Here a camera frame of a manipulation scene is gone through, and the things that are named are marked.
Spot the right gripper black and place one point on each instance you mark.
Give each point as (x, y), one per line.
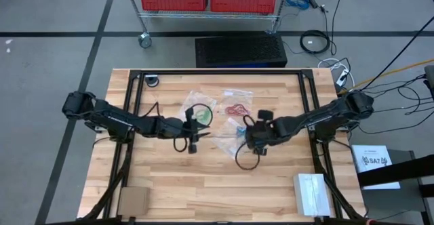
(259, 133)

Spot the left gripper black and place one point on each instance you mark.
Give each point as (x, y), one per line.
(191, 128)

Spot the blue rubber band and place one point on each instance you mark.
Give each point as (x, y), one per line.
(239, 129)
(242, 133)
(242, 129)

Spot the clear plastic zip bag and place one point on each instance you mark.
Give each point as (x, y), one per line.
(237, 96)
(229, 140)
(193, 99)

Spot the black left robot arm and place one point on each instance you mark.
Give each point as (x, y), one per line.
(118, 120)

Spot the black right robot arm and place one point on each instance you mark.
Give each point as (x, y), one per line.
(322, 118)

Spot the white tape roll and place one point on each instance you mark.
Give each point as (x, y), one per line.
(152, 81)

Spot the black perforated box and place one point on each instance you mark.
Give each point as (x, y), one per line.
(240, 50)

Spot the white box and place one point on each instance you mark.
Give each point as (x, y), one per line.
(312, 194)

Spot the brown cardboard box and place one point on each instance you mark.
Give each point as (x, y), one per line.
(134, 201)

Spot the white power strip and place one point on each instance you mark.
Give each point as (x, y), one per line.
(342, 77)

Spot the white printed manual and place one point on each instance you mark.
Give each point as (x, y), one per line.
(369, 154)

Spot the black metal beam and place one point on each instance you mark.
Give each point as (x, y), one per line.
(400, 170)

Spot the grey cabinet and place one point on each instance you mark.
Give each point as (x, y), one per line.
(390, 204)

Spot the grey device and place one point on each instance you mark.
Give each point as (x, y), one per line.
(430, 79)

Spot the white paper scrap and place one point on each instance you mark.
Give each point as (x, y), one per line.
(8, 41)
(8, 50)

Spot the black metal table frame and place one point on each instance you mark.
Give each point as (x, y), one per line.
(220, 72)

